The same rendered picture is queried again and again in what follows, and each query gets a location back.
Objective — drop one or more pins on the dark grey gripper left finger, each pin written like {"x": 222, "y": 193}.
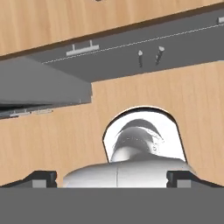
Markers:
{"x": 43, "y": 176}

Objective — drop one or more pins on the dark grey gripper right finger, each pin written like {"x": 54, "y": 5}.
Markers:
{"x": 179, "y": 176}

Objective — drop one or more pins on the white round domed object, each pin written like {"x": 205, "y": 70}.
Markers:
{"x": 140, "y": 172}

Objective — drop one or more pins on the grey open appliance door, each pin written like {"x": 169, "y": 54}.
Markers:
{"x": 43, "y": 84}

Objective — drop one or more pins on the silver round knob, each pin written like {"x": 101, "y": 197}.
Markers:
{"x": 159, "y": 54}
{"x": 140, "y": 57}

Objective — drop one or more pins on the grey cupboard run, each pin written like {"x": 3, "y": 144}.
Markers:
{"x": 116, "y": 59}

